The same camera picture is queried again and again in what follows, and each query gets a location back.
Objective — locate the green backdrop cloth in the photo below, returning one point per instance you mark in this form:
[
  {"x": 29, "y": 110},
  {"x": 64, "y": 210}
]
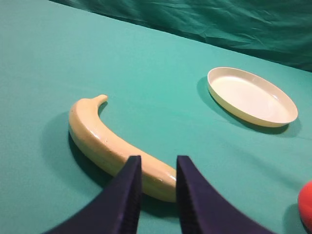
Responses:
[{"x": 276, "y": 30}]

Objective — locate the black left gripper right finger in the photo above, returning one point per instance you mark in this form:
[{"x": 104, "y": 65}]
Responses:
[{"x": 202, "y": 210}]

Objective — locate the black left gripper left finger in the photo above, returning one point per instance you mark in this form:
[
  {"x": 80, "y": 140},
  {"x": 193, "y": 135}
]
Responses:
[{"x": 115, "y": 210}]

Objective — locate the yellow plastic banana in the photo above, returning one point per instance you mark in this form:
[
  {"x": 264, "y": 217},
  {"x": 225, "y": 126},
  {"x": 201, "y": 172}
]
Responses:
[{"x": 110, "y": 152}]

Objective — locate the orange fruit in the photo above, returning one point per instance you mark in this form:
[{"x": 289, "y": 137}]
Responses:
[{"x": 305, "y": 206}]

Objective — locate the yellow oval plate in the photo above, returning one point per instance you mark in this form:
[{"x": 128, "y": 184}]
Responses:
[{"x": 250, "y": 97}]

